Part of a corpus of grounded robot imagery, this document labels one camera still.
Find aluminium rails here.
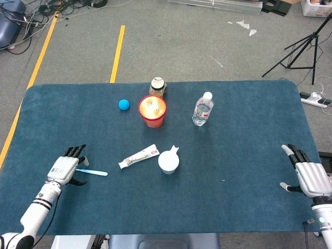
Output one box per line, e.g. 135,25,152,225
167,0,263,14

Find clear water bottle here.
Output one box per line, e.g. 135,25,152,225
191,91,215,127

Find light blue toothbrush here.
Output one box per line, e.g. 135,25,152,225
75,168,108,177

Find blue ball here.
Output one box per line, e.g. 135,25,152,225
118,99,131,112

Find black floor cable bundle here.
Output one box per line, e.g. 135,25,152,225
5,0,108,55

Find floral toothpaste tube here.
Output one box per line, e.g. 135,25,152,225
118,144,160,170

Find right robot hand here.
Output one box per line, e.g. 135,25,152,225
279,144,332,199

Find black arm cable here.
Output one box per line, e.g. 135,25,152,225
32,190,62,247
302,219,321,237

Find blue-grey chair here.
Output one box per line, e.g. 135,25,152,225
0,0,26,49

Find white plastic cup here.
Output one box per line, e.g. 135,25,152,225
158,145,180,175

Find black metal plate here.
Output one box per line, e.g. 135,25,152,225
261,0,289,15

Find glass jar with lid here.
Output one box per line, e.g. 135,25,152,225
148,76,168,99

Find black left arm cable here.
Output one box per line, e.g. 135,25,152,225
32,190,62,247

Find red paper tub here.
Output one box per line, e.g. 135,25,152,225
138,95,167,128

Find white plastic basket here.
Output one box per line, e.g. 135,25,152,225
300,0,332,18

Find white power strip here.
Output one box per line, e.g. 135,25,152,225
300,91,332,108

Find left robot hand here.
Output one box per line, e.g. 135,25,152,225
46,144,90,187

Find black tripod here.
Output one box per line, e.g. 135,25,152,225
261,12,332,86

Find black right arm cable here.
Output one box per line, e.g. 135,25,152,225
302,219,321,237

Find blue carpet table cover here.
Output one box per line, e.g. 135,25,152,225
0,80,324,237

